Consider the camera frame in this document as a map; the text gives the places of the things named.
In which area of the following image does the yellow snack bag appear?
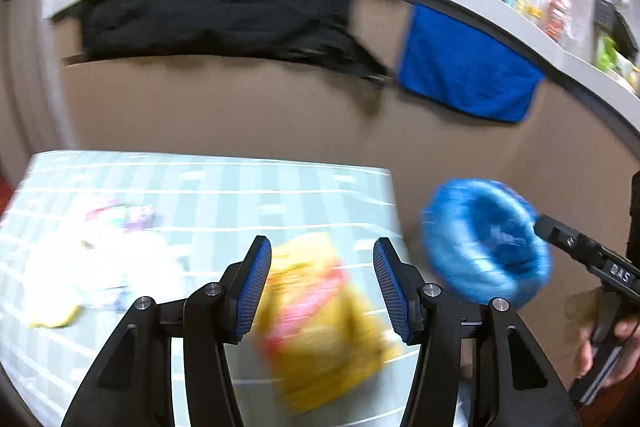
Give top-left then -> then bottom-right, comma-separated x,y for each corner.
252,233 -> 401,413

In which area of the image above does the blue lined trash bin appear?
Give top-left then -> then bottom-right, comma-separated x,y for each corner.
422,179 -> 553,308

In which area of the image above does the person's right hand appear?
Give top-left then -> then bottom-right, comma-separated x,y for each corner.
573,315 -> 639,393

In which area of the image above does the pink purple wrapper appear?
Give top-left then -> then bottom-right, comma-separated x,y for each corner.
80,202 -> 155,248

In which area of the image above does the green checked tablecloth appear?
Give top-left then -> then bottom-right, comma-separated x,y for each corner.
1,150 -> 402,426

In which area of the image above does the blue hanging towel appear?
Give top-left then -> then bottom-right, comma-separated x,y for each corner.
397,4 -> 544,124

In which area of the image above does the black hanging cloth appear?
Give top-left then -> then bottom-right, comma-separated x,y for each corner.
70,0 -> 392,87

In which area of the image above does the black dish rack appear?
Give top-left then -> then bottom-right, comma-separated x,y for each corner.
593,0 -> 639,62

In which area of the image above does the orange bottle on counter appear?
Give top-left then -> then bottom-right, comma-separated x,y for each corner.
544,0 -> 572,42

